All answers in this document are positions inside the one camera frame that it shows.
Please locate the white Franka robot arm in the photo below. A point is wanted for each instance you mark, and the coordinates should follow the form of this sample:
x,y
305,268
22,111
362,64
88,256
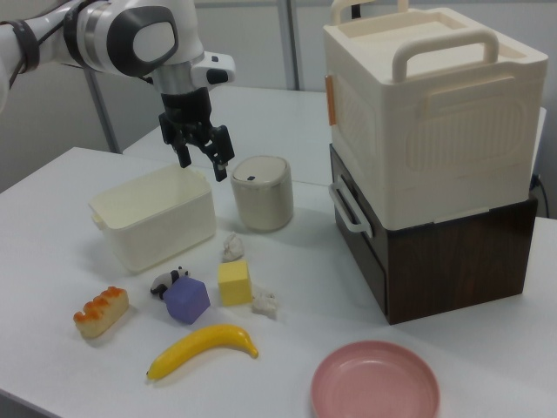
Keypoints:
x,y
148,39

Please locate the yellow toy banana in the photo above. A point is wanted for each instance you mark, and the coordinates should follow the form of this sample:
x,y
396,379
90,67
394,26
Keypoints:
x,y
196,348

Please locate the yellow foam cube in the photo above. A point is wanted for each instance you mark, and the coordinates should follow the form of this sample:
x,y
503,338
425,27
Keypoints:
x,y
235,283

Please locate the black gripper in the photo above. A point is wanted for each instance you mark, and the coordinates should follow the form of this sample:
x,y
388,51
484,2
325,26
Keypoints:
x,y
187,109

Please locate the large cream storage box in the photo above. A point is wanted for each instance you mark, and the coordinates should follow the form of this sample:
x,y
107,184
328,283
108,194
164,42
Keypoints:
x,y
435,130

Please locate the cream open plastic box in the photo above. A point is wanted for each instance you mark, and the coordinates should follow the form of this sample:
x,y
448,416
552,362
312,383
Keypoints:
x,y
174,235

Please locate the toy bread with orange topping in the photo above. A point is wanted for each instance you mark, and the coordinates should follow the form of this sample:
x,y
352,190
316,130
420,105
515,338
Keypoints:
x,y
100,315

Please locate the purple cube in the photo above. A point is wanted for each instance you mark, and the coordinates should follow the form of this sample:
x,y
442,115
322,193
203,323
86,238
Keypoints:
x,y
187,300

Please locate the grey metal post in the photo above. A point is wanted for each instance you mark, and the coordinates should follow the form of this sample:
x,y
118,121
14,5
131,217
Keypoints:
x,y
102,113

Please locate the small cream trash can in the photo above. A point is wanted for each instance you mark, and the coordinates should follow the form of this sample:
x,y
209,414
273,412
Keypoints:
x,y
261,204

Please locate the panda figurine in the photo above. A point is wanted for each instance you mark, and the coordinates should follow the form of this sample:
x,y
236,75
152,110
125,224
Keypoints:
x,y
163,283

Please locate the pink plate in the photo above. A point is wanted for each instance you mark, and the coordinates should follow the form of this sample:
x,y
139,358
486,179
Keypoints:
x,y
374,383

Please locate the dark wooden drawer box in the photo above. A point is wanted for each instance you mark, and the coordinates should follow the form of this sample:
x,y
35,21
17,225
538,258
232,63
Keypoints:
x,y
457,270

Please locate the crumpled white paper ball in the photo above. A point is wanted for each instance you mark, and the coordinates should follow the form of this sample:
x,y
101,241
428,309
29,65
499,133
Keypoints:
x,y
263,305
232,248

